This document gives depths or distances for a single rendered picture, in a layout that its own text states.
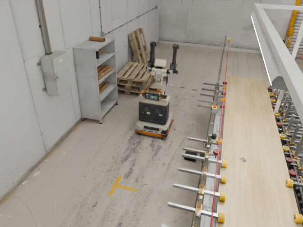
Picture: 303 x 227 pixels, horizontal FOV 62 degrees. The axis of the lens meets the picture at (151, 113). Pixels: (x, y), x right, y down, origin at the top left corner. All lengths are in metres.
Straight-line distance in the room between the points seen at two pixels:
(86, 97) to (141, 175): 1.99
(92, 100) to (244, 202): 3.47
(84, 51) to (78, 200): 2.54
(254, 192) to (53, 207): 2.58
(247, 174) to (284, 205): 0.47
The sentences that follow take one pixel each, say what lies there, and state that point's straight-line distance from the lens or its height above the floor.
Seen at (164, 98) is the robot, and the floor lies 0.81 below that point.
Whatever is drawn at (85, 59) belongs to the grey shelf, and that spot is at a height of 1.36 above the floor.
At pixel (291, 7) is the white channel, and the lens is 4.07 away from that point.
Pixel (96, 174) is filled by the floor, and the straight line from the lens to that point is 4.22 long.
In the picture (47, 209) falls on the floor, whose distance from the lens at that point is 3.93.
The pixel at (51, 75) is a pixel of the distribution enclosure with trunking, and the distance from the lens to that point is 4.21.
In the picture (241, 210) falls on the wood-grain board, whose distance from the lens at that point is 2.73.
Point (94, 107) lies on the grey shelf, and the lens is 5.24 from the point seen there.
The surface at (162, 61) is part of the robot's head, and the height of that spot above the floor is 1.36.
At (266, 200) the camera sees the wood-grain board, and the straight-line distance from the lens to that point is 2.91.
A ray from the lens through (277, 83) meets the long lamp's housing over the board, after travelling 1.61.
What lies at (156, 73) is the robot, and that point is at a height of 1.15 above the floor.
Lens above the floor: 2.91
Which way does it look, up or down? 31 degrees down
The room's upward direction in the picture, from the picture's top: 2 degrees clockwise
